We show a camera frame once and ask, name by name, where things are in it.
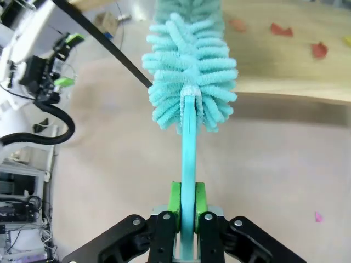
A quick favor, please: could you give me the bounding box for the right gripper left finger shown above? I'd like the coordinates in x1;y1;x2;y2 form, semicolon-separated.
61;181;183;263

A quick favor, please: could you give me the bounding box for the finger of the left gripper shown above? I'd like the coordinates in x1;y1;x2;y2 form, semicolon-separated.
53;77;76;88
55;32;85;60

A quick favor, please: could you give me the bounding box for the red paper scrap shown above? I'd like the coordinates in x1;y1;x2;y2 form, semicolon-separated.
310;41;329;59
270;22;294;38

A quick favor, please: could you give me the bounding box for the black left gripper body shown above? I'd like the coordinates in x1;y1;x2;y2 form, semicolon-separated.
19;45;69;104

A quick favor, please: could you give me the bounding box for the teal microfibre duster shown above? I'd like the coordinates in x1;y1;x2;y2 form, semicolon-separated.
141;0;239;263

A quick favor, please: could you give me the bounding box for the two-tier wooden shelf black frame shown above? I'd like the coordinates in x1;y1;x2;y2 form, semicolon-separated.
52;0;351;106

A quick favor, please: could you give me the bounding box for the black left arm cable sleeve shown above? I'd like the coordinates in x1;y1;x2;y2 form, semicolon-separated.
0;100;77;146

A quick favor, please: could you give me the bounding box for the small cardboard box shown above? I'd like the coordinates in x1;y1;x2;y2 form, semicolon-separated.
94;12;121;37

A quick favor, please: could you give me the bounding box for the orange paper scrap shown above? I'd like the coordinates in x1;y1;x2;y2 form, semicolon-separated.
229;18;247;32

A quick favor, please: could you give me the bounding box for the computer equipment rack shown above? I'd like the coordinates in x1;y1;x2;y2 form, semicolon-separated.
0;161;55;261

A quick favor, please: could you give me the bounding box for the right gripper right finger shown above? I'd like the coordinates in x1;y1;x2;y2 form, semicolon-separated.
194;182;307;263

